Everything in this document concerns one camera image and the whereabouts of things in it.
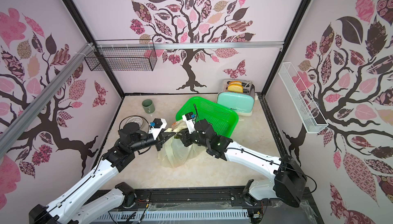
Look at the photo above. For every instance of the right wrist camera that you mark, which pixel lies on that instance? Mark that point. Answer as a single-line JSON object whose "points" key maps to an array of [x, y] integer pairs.
{"points": [[189, 119]]}

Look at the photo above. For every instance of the white slotted cable duct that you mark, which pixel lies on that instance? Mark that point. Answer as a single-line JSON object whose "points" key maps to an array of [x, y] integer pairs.
{"points": [[171, 216]]}

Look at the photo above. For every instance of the patterned white bowl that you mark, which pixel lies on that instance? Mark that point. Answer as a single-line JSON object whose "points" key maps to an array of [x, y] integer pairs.
{"points": [[135, 119]]}

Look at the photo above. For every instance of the mint green toaster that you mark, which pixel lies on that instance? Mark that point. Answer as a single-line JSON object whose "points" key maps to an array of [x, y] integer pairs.
{"points": [[241, 103]]}

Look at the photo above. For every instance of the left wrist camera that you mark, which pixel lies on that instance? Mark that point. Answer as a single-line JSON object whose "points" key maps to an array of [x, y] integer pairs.
{"points": [[156, 127]]}

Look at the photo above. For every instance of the back aluminium rail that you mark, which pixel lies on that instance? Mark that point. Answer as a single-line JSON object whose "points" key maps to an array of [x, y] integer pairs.
{"points": [[209, 45]]}

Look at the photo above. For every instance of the green ceramic cup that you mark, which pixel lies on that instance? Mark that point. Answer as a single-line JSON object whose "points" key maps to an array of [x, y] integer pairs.
{"points": [[148, 106]]}

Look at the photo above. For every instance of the bread slice in toaster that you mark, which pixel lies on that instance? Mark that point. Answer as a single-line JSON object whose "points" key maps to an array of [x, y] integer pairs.
{"points": [[236, 88]]}

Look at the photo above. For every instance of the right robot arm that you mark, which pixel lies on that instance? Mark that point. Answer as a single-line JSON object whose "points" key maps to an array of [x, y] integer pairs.
{"points": [[285, 179]]}

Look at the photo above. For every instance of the yellow translucent plastic bag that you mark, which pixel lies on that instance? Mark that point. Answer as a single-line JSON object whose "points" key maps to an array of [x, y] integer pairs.
{"points": [[174, 154]]}

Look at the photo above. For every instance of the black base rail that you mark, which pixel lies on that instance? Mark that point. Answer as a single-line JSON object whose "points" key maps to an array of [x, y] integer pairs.
{"points": [[266, 211]]}

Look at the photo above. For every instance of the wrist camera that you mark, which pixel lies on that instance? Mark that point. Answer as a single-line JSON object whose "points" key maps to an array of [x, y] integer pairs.
{"points": [[189, 119], [156, 127]]}

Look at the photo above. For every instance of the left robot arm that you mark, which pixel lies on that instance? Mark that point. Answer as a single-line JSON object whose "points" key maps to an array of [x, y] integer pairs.
{"points": [[73, 206]]}

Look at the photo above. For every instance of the black wire basket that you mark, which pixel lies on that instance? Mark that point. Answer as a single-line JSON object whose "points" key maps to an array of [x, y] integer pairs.
{"points": [[137, 56]]}

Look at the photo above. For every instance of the white wire shelf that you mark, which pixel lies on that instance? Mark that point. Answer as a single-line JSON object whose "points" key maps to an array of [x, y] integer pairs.
{"points": [[297, 85]]}

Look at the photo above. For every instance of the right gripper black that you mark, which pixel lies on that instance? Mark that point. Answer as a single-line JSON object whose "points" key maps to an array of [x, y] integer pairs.
{"points": [[186, 136]]}

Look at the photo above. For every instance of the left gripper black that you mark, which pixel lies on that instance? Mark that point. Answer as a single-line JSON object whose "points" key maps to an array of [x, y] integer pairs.
{"points": [[160, 140]]}

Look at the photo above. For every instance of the green plastic basket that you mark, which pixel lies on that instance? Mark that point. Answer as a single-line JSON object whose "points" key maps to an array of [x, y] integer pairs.
{"points": [[223, 119]]}

